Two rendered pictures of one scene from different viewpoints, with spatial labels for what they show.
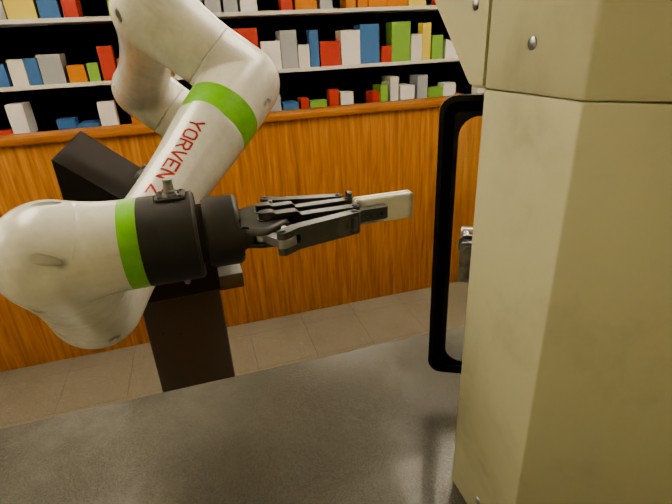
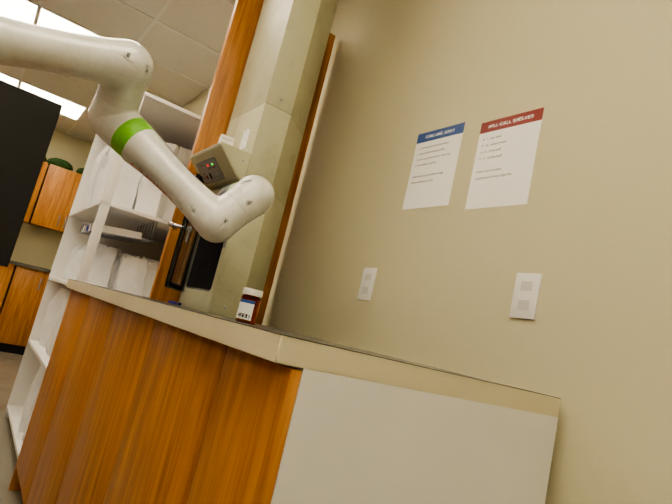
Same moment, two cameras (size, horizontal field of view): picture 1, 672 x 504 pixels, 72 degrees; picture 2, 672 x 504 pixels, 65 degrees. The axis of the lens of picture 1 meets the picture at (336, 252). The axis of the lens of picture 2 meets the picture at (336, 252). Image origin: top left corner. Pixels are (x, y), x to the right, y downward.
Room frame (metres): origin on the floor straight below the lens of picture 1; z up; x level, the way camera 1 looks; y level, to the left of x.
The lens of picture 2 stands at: (0.60, 1.67, 0.95)
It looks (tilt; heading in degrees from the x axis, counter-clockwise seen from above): 9 degrees up; 252
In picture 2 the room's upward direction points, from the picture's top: 13 degrees clockwise
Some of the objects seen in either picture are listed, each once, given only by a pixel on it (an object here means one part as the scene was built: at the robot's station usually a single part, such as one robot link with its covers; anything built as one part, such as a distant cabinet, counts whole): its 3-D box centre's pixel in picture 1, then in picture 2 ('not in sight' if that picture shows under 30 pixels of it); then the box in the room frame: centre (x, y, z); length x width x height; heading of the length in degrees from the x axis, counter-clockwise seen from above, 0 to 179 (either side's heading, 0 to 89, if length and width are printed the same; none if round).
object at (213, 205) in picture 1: (247, 227); not in sight; (0.46, 0.09, 1.27); 0.09 x 0.08 x 0.07; 105
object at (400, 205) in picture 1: (384, 208); not in sight; (0.50, -0.06, 1.27); 0.07 x 0.01 x 0.03; 105
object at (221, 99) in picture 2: not in sight; (251, 153); (0.36, -0.54, 1.64); 0.49 x 0.03 x 1.40; 15
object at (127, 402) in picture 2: not in sight; (187, 465); (0.34, -0.13, 0.45); 2.05 x 0.67 x 0.90; 105
